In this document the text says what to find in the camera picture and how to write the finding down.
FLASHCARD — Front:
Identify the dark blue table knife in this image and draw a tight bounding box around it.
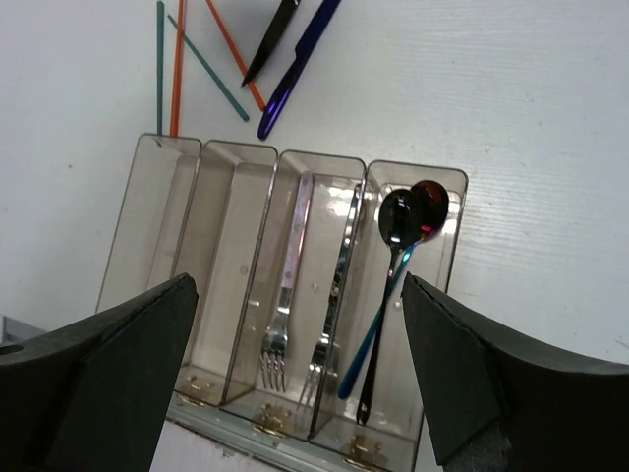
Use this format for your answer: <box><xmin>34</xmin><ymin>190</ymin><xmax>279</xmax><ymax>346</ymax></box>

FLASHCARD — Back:
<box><xmin>257</xmin><ymin>0</ymin><xmax>341</xmax><ymax>141</ymax></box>

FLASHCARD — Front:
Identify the black spoon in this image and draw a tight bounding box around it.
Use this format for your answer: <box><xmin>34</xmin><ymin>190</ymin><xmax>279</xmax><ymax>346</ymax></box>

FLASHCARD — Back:
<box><xmin>356</xmin><ymin>189</ymin><xmax>423</xmax><ymax>426</ymax></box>

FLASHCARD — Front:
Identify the teal chopstick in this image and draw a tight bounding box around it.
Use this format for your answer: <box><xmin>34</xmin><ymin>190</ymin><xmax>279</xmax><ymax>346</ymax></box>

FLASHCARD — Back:
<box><xmin>156</xmin><ymin>1</ymin><xmax>165</xmax><ymax>135</ymax></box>
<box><xmin>183</xmin><ymin>33</ymin><xmax>250</xmax><ymax>122</ymax></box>

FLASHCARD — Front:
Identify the pink handle fork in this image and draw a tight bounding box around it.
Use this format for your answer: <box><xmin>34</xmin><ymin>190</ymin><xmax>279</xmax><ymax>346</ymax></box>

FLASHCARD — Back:
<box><xmin>260</xmin><ymin>171</ymin><xmax>314</xmax><ymax>392</ymax></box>

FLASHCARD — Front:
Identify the black table knife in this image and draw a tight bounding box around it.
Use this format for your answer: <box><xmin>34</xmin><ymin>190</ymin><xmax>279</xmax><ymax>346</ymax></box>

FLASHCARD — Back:
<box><xmin>241</xmin><ymin>0</ymin><xmax>301</xmax><ymax>87</ymax></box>

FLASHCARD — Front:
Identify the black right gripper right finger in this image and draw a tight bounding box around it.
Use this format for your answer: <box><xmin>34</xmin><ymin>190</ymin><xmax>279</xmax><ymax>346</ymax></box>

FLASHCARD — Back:
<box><xmin>428</xmin><ymin>303</ymin><xmax>628</xmax><ymax>471</ymax></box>

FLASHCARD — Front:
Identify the dark patterned handle fork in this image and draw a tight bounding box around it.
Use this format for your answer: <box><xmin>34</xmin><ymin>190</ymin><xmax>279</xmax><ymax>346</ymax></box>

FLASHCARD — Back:
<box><xmin>297</xmin><ymin>184</ymin><xmax>361</xmax><ymax>409</ymax></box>

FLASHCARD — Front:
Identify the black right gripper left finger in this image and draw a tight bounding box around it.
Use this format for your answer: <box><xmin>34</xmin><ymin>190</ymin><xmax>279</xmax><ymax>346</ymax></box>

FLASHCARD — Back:
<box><xmin>1</xmin><ymin>273</ymin><xmax>199</xmax><ymax>471</ymax></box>

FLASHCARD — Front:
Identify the orange chopstick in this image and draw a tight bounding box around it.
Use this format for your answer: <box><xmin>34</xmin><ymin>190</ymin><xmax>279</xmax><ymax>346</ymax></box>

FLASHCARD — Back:
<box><xmin>205</xmin><ymin>0</ymin><xmax>266</xmax><ymax>111</ymax></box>
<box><xmin>169</xmin><ymin>0</ymin><xmax>187</xmax><ymax>137</ymax></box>

